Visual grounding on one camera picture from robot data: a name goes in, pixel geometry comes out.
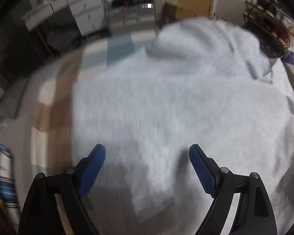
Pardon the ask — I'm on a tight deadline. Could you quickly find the silver suitcase lying flat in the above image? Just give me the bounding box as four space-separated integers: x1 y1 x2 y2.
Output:
105 3 155 29

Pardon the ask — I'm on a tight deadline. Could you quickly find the white fleece sweatshirt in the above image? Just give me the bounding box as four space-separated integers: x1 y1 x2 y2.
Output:
73 19 294 234

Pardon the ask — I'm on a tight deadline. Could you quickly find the brown cardboard box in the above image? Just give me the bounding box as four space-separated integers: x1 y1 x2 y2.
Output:
162 3 197 20

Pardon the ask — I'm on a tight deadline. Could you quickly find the checkered tablecloth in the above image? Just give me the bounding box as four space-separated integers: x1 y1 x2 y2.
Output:
29 28 160 235

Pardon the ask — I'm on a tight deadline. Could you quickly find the white drawer desk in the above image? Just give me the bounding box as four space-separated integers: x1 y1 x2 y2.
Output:
22 0 107 36

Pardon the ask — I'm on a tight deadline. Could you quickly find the bamboo shoe rack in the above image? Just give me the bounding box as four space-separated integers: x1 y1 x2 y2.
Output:
243 0 294 58

